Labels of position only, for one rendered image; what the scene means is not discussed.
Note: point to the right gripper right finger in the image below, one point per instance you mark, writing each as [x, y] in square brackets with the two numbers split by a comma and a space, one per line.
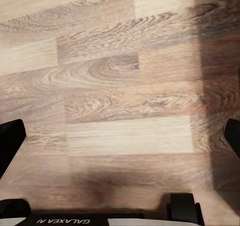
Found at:
[232, 135]

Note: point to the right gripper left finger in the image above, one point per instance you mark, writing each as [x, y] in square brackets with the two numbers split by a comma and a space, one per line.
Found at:
[12, 135]

